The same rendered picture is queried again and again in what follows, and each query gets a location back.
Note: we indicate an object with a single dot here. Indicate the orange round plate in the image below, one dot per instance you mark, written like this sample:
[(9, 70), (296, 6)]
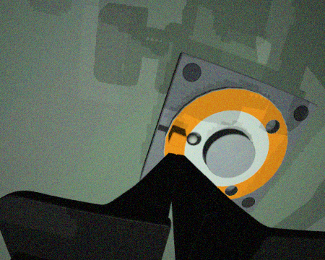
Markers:
[(230, 108)]

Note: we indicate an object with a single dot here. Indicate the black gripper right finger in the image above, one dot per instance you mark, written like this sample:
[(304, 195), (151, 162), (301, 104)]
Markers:
[(207, 225)]

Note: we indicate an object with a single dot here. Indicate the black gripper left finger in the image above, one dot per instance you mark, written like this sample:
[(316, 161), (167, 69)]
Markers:
[(135, 226)]

